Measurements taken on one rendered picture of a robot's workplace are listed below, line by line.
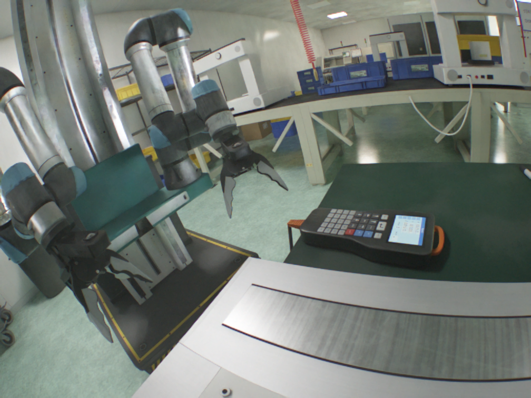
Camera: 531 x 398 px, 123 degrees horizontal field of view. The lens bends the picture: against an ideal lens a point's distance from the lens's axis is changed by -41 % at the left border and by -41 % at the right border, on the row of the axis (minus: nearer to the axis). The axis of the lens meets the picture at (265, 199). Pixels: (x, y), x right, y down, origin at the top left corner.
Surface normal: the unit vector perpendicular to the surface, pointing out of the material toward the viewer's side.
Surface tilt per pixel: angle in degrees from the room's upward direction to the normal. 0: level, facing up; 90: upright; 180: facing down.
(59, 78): 90
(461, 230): 0
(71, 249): 87
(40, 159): 75
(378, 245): 0
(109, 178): 90
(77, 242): 7
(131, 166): 90
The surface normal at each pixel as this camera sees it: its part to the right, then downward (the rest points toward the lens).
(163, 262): 0.75, 0.09
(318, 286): -0.27, -0.86
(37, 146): 0.58, -0.16
